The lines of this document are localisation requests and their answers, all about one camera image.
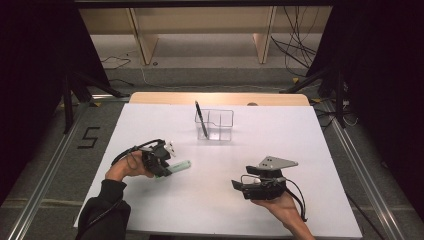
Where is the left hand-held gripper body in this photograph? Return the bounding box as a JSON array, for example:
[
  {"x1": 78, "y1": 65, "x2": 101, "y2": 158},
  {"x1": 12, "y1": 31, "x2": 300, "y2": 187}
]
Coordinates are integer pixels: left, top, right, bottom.
[{"x1": 141, "y1": 139, "x2": 176, "y2": 168}]

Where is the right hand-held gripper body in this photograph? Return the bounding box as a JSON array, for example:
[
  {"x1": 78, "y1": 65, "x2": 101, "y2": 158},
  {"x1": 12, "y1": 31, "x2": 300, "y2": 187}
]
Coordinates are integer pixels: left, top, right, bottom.
[{"x1": 240, "y1": 155, "x2": 299, "y2": 201}]

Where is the green highlighter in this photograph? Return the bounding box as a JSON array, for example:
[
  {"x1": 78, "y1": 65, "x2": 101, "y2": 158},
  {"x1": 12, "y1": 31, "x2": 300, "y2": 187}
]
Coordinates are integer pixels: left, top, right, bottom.
[{"x1": 154, "y1": 159, "x2": 193, "y2": 181}]

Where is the clear plastic desk organizer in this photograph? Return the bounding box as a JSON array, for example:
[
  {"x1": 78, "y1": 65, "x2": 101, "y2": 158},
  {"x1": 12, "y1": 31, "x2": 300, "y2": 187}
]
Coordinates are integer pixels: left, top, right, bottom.
[{"x1": 194, "y1": 108, "x2": 235, "y2": 142}]

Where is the black pen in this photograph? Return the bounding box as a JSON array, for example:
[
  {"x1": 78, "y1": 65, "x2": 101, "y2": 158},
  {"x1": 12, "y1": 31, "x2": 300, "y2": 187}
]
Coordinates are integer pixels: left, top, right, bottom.
[{"x1": 194, "y1": 100, "x2": 210, "y2": 140}]

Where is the person's right hand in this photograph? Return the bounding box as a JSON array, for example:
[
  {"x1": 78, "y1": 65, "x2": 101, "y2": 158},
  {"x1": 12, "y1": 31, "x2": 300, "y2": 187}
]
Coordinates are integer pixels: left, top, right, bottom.
[{"x1": 251, "y1": 194, "x2": 301, "y2": 229}]

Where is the person's left hand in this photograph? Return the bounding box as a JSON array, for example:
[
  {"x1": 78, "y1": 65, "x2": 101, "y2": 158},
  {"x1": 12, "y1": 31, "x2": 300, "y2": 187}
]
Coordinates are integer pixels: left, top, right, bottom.
[{"x1": 105, "y1": 150, "x2": 155, "y2": 183}]

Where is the white board mat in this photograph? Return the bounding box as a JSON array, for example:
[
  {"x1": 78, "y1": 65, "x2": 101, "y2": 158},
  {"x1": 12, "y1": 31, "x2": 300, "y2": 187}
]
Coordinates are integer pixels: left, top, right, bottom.
[{"x1": 73, "y1": 102, "x2": 364, "y2": 239}]

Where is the black tripod stand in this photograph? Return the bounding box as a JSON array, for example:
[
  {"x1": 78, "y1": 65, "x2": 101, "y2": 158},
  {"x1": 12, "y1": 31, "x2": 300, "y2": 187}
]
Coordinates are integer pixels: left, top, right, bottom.
[
  {"x1": 61, "y1": 71, "x2": 131, "y2": 134},
  {"x1": 279, "y1": 63, "x2": 349, "y2": 129}
]

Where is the light wooden shelf unit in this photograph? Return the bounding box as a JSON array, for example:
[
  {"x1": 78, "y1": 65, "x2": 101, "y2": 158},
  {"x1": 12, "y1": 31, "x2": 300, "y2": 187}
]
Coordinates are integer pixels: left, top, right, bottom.
[{"x1": 79, "y1": 6, "x2": 333, "y2": 66}]

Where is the black curtain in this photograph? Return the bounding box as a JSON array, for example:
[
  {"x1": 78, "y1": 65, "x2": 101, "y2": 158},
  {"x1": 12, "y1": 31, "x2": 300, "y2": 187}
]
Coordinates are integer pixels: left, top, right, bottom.
[
  {"x1": 0, "y1": 0, "x2": 111, "y2": 205},
  {"x1": 306, "y1": 0, "x2": 424, "y2": 219}
]

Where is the left hand-held gripper cable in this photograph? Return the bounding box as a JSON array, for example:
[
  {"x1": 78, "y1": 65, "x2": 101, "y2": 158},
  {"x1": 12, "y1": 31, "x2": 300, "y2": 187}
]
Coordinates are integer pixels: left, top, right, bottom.
[{"x1": 110, "y1": 138, "x2": 166, "y2": 168}]

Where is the hand-held gripper cable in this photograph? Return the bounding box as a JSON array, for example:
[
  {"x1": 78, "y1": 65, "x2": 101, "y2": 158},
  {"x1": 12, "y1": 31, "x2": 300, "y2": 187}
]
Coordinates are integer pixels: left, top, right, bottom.
[
  {"x1": 110, "y1": 138, "x2": 166, "y2": 168},
  {"x1": 284, "y1": 178, "x2": 308, "y2": 223}
]

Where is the right hand-held gripper cable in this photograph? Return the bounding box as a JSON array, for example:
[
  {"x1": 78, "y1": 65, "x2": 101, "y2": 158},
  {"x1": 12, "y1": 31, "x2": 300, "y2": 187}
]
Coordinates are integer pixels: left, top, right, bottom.
[{"x1": 284, "y1": 178, "x2": 308, "y2": 223}]

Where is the aluminium floor rail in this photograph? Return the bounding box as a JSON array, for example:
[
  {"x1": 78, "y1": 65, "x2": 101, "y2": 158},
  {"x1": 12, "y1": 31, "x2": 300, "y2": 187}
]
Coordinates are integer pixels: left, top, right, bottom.
[
  {"x1": 321, "y1": 99, "x2": 406, "y2": 240},
  {"x1": 6, "y1": 99, "x2": 93, "y2": 240}
]

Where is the black floor cable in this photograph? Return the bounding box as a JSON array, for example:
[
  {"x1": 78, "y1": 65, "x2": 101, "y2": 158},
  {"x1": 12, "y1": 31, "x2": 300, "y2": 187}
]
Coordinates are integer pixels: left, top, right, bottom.
[{"x1": 101, "y1": 55, "x2": 132, "y2": 70}]

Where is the bundle of black cables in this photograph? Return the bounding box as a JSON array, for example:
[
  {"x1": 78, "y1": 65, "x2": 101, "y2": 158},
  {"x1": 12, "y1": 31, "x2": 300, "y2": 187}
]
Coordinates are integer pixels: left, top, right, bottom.
[{"x1": 270, "y1": 6, "x2": 321, "y2": 78}]

